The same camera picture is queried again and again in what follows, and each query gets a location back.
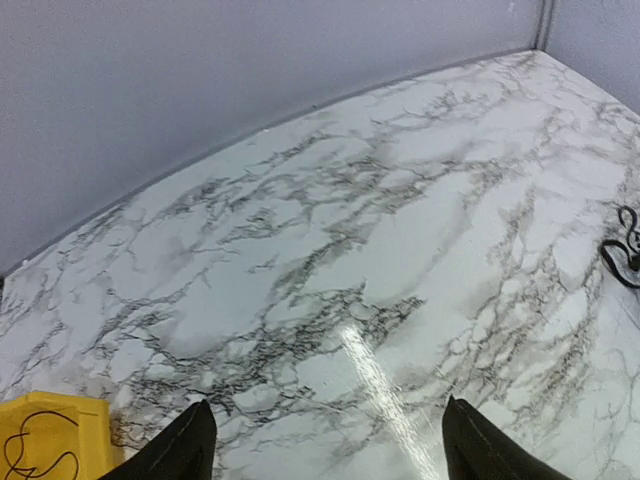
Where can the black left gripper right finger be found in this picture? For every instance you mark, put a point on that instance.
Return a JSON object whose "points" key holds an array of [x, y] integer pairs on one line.
{"points": [[475, 449]]}

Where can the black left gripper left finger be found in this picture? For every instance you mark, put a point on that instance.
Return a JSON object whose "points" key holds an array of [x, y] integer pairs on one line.
{"points": [[183, 450]]}

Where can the far yellow plastic bin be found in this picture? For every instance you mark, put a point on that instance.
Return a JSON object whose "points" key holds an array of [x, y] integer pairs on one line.
{"points": [[56, 436]]}

